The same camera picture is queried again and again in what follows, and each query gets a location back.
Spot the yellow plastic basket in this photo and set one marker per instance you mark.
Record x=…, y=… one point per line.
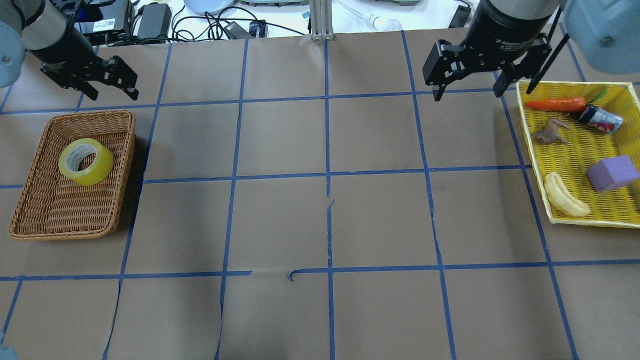
x=618, y=208

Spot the brown toy animal figure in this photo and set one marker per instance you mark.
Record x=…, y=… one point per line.
x=550, y=133

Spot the purple foam block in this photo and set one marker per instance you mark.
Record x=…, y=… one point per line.
x=612, y=173

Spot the light blue plate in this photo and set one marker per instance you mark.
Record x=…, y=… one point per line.
x=200, y=7

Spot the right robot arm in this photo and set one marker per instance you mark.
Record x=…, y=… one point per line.
x=606, y=31

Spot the brown wicker basket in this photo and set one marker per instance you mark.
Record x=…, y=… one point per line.
x=52, y=207

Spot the yellow tape roll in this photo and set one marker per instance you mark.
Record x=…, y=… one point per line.
x=86, y=162

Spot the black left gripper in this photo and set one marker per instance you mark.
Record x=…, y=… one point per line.
x=64, y=49

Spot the aluminium frame post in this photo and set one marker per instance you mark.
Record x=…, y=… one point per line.
x=321, y=20

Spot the small blue printed can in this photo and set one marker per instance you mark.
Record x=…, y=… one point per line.
x=598, y=118

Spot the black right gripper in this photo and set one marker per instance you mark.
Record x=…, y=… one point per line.
x=501, y=29

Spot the yellow toy banana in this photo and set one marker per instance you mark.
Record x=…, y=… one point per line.
x=561, y=198

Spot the black computer box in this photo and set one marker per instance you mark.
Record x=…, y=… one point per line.
x=106, y=22

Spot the orange toy carrot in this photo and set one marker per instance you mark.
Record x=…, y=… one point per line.
x=572, y=104

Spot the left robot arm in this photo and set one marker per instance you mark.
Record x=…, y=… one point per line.
x=26, y=26

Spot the black power adapter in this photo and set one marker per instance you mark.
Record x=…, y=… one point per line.
x=153, y=24

